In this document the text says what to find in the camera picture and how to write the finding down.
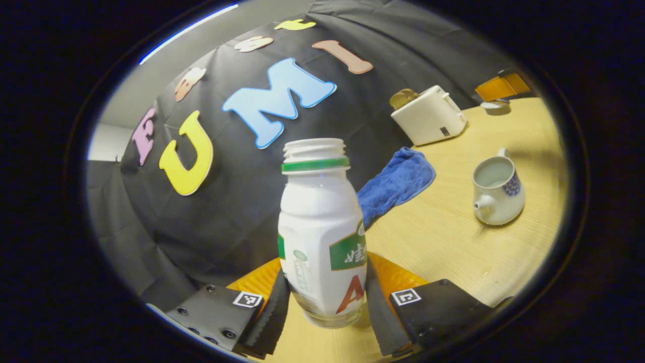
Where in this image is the white toaster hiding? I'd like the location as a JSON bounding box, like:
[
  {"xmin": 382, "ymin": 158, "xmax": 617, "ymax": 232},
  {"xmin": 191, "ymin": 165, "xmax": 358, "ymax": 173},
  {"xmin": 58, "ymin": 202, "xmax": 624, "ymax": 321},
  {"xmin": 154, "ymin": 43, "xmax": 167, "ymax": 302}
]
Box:
[{"xmin": 391, "ymin": 85, "xmax": 468, "ymax": 147}]

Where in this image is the white water bottle green label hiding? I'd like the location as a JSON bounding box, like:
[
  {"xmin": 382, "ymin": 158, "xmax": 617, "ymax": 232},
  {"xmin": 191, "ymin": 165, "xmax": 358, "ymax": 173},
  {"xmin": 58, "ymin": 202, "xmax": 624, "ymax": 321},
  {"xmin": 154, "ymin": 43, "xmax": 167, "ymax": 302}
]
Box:
[{"xmin": 277, "ymin": 138, "xmax": 368, "ymax": 329}]

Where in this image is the black backdrop cloth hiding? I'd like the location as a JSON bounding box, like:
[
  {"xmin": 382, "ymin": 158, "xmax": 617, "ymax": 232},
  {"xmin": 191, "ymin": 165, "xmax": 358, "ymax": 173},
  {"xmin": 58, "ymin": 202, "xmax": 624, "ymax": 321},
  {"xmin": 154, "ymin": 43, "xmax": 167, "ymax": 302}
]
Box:
[{"xmin": 86, "ymin": 0, "xmax": 527, "ymax": 306}]

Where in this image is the brown toast slice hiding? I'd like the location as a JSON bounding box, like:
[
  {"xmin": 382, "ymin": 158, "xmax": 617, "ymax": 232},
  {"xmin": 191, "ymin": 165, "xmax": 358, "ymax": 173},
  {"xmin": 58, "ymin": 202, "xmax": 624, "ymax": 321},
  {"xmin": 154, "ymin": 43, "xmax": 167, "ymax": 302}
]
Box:
[{"xmin": 389, "ymin": 88, "xmax": 420, "ymax": 110}]

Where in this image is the blue towel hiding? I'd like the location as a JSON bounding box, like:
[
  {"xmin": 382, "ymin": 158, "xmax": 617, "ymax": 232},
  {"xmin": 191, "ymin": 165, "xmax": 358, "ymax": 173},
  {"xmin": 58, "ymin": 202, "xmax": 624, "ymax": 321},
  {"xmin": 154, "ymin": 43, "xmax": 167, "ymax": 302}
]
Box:
[{"xmin": 357, "ymin": 147, "xmax": 436, "ymax": 230}]

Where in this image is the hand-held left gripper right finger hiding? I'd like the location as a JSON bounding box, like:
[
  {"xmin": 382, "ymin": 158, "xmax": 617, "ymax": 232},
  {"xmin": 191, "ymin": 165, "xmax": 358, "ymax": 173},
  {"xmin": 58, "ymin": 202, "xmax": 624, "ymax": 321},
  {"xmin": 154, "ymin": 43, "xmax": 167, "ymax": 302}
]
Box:
[{"xmin": 365, "ymin": 252, "xmax": 497, "ymax": 357}]

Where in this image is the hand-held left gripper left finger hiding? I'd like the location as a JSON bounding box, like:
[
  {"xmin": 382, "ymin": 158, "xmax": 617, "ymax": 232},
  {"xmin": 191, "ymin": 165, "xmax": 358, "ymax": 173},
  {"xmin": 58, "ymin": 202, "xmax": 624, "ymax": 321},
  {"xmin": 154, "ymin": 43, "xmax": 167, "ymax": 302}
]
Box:
[{"xmin": 166, "ymin": 257, "xmax": 292, "ymax": 359}]

